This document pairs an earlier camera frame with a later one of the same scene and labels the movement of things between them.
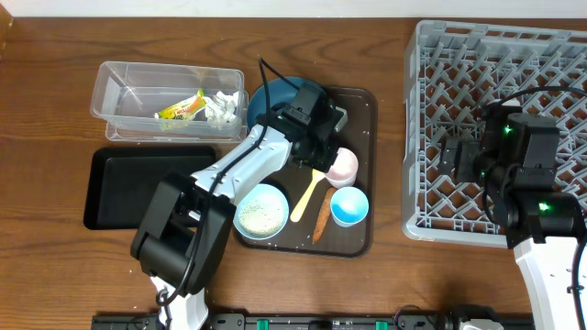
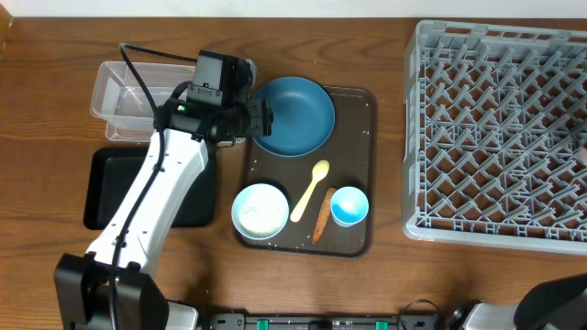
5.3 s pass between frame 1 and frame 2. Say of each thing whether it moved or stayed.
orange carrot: stayed
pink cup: moved
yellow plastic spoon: stayed
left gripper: moved
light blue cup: stayed
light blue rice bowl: stayed
